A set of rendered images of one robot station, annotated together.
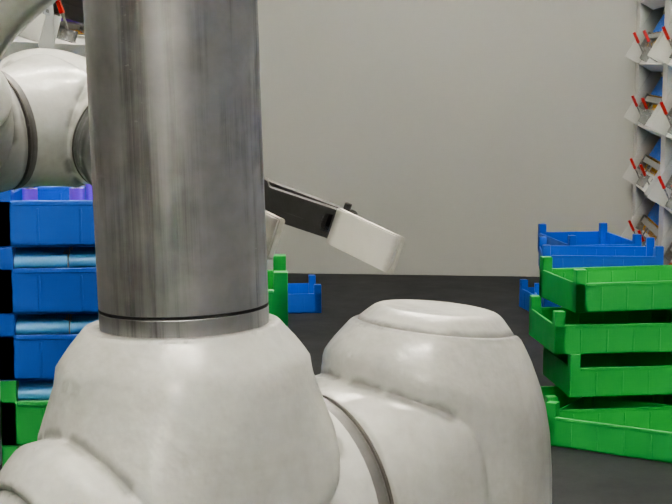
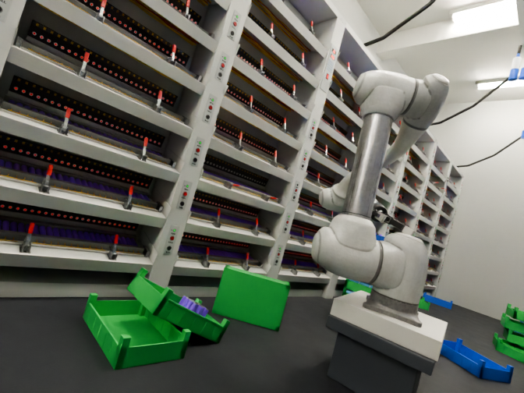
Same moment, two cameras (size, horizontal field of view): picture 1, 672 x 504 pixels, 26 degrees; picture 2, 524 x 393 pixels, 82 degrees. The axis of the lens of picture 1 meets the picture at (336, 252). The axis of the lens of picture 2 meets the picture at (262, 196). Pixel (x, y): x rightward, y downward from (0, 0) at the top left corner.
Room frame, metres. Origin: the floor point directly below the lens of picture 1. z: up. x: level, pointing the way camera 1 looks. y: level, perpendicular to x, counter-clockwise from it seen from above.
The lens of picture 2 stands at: (-0.20, -0.34, 0.47)
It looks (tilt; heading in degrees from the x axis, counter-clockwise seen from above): 3 degrees up; 40
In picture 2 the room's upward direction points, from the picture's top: 16 degrees clockwise
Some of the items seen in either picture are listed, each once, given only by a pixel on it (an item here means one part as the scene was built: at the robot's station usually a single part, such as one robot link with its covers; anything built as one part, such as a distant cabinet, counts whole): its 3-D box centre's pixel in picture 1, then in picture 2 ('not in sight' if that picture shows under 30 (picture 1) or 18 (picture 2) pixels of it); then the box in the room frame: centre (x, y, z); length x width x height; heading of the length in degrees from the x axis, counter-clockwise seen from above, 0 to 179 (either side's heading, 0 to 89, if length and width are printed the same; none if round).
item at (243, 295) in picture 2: not in sight; (251, 296); (0.90, 0.48, 0.10); 0.30 x 0.08 x 0.20; 129
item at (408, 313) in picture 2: not in sight; (392, 302); (0.99, -0.06, 0.29); 0.22 x 0.18 x 0.06; 15
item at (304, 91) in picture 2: not in sight; (292, 153); (1.29, 0.76, 0.88); 0.20 x 0.09 x 1.76; 84
